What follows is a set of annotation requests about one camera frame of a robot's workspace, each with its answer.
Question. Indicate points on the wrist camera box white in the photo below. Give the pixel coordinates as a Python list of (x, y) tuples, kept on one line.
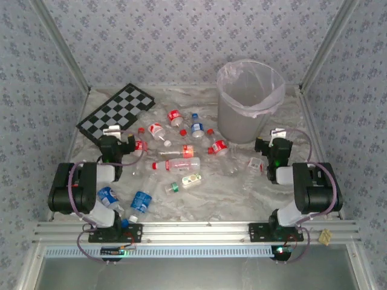
[(278, 133), (110, 131)]

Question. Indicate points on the small bottle green cap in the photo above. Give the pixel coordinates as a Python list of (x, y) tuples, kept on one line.
[(173, 188)]

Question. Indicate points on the blue pepsi label bottle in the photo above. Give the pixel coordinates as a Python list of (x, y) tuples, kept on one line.
[(108, 196)]

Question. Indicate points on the circuit board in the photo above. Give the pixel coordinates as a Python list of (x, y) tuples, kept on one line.
[(113, 251), (282, 250)]

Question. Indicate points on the left circuit board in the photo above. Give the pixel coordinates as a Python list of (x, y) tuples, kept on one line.
[(113, 251)]

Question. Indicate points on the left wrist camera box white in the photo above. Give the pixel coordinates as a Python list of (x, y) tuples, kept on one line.
[(110, 131)]

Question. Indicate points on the aluminium frame post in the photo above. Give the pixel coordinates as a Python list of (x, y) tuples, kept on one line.
[(329, 45), (60, 45)]

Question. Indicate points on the right aluminium side rail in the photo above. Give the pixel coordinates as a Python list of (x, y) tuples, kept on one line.
[(314, 136)]

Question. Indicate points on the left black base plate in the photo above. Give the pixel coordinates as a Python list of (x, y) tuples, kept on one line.
[(136, 232)]

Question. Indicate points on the green white label bottle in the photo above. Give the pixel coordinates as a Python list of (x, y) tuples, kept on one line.
[(192, 179)]

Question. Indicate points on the left aluminium frame post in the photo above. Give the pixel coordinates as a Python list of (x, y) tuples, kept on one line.
[(60, 45)]

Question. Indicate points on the aluminium mounting rail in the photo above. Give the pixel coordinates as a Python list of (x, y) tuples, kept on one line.
[(196, 232)]

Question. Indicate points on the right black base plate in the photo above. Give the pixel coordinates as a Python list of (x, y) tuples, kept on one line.
[(258, 232)]

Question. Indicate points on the grey plastic bin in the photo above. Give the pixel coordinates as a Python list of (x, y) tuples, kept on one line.
[(239, 127)]

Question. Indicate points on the beige wooden block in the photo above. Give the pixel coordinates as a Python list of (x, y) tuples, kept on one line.
[(326, 236)]

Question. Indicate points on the clear bottle orange label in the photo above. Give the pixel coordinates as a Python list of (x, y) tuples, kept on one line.
[(187, 151)]

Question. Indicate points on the large clear bottle red cap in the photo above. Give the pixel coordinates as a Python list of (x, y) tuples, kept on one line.
[(181, 164)]

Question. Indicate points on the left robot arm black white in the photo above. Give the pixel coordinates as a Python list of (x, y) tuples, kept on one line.
[(69, 193)]

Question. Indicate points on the right circuit board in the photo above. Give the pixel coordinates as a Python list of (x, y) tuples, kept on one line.
[(282, 250)]

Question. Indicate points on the right aluminium frame post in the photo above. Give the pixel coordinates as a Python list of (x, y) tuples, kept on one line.
[(329, 45)]

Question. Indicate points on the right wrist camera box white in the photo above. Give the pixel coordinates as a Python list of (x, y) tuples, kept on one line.
[(278, 133)]

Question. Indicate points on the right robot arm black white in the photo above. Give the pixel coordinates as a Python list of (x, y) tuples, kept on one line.
[(314, 187)]

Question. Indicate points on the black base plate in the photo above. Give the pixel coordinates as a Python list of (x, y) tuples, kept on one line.
[(258, 232), (136, 232)]

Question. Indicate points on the blue label bottle white cap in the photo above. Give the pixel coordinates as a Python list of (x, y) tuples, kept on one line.
[(140, 202)]

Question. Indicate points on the red label bottle white cap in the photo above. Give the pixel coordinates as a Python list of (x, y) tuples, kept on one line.
[(174, 117)]

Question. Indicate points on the clear bottle red square label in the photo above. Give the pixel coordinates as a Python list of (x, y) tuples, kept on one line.
[(255, 163)]

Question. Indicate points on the black grey chessboard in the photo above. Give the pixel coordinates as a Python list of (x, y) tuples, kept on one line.
[(121, 108)]

